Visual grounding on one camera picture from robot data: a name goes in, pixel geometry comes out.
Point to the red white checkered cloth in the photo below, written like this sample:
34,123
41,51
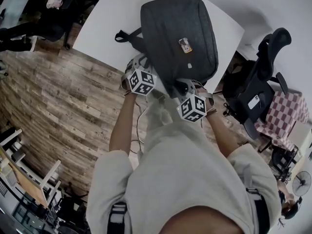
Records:
287,116

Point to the standing fan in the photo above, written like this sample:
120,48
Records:
301,183

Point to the black mesh office chair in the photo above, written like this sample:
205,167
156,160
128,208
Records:
256,82

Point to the person's light grey shirt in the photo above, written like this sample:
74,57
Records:
182,167

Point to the person's left forearm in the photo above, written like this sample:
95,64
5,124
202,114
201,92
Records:
123,125

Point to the white smartphone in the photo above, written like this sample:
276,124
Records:
254,102

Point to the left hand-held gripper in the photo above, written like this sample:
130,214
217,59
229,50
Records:
142,83

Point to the person's face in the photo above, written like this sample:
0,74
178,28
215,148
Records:
202,222

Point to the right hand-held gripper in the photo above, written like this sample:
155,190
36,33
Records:
192,108

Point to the pink cloth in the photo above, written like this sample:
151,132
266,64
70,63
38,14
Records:
54,3

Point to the wooden desk white legs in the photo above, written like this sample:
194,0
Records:
24,179

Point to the person's light grey trousers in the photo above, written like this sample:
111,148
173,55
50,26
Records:
158,121

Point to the person's right forearm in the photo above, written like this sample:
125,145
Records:
221,135

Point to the dark grey backpack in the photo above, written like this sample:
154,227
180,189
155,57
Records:
175,28

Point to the small photo tag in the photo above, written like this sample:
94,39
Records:
185,45

